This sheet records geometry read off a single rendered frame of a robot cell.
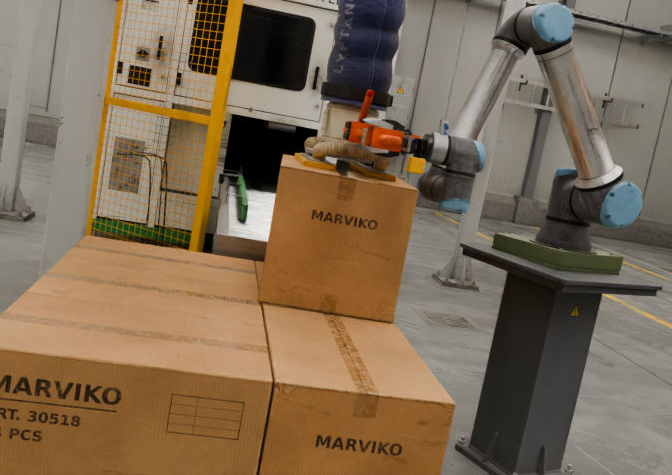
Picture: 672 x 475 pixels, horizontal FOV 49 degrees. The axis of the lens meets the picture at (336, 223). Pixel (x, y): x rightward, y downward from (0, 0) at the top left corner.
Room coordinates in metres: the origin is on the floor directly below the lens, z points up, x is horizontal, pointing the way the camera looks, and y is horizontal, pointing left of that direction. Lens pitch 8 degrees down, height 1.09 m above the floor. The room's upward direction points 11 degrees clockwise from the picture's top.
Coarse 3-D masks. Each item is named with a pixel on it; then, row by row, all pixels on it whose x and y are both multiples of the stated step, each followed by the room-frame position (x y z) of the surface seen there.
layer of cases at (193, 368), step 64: (64, 256) 2.18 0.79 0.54; (128, 256) 2.33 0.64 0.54; (192, 256) 2.51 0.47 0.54; (0, 320) 1.52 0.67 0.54; (64, 320) 1.60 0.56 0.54; (128, 320) 1.68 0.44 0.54; (192, 320) 1.77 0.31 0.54; (256, 320) 1.88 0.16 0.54; (320, 320) 1.99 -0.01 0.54; (0, 384) 1.37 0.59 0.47; (64, 384) 1.39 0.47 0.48; (128, 384) 1.41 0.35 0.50; (192, 384) 1.43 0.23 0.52; (256, 384) 1.46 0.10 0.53; (320, 384) 1.49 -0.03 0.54; (384, 384) 1.57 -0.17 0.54; (0, 448) 1.37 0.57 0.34; (64, 448) 1.39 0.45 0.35; (128, 448) 1.42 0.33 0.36; (192, 448) 1.44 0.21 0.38; (256, 448) 1.46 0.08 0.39; (320, 448) 1.48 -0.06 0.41; (384, 448) 1.51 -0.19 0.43
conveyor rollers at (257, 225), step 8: (232, 192) 4.59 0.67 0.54; (248, 192) 4.71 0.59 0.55; (256, 192) 4.80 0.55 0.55; (264, 192) 4.90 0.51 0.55; (232, 200) 4.16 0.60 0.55; (248, 200) 4.34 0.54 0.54; (256, 200) 4.37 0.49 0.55; (264, 200) 4.46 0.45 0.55; (272, 200) 4.55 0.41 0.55; (232, 208) 3.88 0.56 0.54; (248, 208) 3.99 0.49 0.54; (256, 208) 4.01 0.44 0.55; (264, 208) 4.10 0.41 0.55; (272, 208) 4.19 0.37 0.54; (232, 216) 3.62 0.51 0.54; (248, 216) 3.72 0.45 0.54; (256, 216) 3.73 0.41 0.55; (264, 216) 3.82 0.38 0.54; (232, 224) 3.35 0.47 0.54; (240, 224) 3.37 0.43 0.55; (248, 224) 3.45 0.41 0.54; (256, 224) 3.46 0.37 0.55; (264, 224) 3.55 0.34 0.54; (232, 232) 3.17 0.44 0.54; (240, 232) 3.18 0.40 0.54; (248, 232) 3.19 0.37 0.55; (256, 232) 3.28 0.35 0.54; (264, 232) 3.29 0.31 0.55
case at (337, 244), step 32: (288, 160) 2.34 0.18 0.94; (288, 192) 2.06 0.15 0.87; (320, 192) 2.07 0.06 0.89; (352, 192) 2.08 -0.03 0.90; (384, 192) 2.09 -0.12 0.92; (416, 192) 2.09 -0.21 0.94; (288, 224) 2.07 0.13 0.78; (320, 224) 2.07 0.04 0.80; (352, 224) 2.08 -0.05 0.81; (384, 224) 2.09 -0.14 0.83; (288, 256) 2.07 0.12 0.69; (320, 256) 2.07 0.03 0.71; (352, 256) 2.08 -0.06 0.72; (384, 256) 2.09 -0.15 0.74; (288, 288) 2.07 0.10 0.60; (320, 288) 2.08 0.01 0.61; (352, 288) 2.08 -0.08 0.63; (384, 288) 2.09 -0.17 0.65; (384, 320) 2.09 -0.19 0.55
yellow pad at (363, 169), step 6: (372, 162) 2.34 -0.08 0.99; (354, 168) 2.43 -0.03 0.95; (360, 168) 2.33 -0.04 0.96; (366, 168) 2.31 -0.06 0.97; (372, 168) 2.34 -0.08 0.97; (366, 174) 2.24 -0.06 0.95; (372, 174) 2.24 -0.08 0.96; (378, 174) 2.24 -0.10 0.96; (384, 174) 2.25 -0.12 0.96; (390, 174) 2.28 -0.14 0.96; (390, 180) 2.25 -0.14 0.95
